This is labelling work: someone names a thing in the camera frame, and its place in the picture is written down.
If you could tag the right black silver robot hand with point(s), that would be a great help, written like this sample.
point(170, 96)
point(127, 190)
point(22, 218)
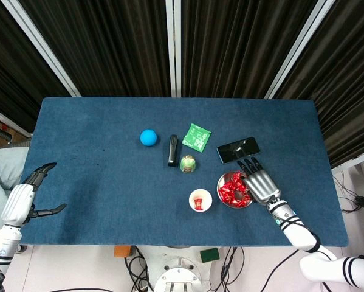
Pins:
point(260, 185)

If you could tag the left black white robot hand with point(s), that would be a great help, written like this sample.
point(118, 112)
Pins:
point(16, 203)

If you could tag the heap of red candies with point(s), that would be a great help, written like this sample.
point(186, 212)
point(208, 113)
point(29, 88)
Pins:
point(230, 191)

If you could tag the red candy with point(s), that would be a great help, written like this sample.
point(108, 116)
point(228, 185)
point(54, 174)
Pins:
point(198, 203)

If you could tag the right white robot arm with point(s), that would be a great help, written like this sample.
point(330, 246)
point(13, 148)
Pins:
point(297, 231)

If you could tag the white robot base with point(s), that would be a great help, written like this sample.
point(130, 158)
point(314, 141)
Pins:
point(178, 273)

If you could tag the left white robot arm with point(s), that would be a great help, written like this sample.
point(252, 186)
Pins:
point(4, 243)

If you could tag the metal bowl with red candies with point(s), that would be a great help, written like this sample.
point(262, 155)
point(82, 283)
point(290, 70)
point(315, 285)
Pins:
point(225, 177)

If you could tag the white paper cup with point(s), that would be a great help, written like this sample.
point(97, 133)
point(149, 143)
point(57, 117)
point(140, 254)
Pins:
point(204, 194)

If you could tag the grey jeans leg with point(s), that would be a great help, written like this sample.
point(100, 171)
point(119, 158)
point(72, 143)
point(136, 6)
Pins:
point(2, 170)

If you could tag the black smartphone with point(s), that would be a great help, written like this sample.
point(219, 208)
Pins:
point(234, 149)

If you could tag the green nesting doll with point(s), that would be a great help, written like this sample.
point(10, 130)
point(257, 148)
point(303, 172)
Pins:
point(187, 165)

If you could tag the green sachet packet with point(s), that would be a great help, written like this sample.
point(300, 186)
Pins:
point(196, 137)

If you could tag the dark green box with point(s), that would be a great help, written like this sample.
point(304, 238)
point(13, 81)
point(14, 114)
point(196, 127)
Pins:
point(210, 255)

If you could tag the blue table cloth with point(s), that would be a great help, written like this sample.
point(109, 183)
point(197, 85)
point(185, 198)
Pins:
point(108, 182)

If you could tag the black stapler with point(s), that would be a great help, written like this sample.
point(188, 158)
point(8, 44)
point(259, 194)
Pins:
point(172, 149)

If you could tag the black power adapter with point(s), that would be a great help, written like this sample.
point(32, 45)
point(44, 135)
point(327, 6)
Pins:
point(361, 200)

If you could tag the orange box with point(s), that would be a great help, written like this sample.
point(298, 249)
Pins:
point(122, 252)

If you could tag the blue ball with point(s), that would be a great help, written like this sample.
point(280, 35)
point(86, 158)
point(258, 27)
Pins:
point(148, 137)

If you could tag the black pleated curtain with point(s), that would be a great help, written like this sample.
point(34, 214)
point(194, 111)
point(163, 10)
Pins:
point(230, 45)
point(345, 76)
point(11, 61)
point(108, 45)

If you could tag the white frame rail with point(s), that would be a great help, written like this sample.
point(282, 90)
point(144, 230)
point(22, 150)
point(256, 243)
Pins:
point(8, 120)

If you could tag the white frame post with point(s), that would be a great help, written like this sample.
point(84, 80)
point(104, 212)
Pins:
point(40, 45)
point(300, 45)
point(170, 45)

